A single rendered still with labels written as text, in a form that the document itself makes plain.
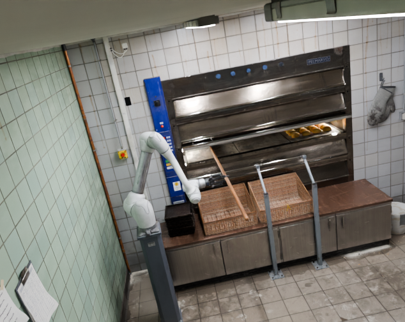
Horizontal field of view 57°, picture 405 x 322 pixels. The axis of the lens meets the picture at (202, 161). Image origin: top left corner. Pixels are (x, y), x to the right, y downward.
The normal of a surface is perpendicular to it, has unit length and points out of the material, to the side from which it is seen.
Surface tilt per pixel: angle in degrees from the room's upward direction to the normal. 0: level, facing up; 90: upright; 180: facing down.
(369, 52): 90
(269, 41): 90
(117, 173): 90
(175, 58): 90
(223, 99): 70
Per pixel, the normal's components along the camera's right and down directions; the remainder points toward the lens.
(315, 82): 0.05, -0.01
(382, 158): 0.11, 0.33
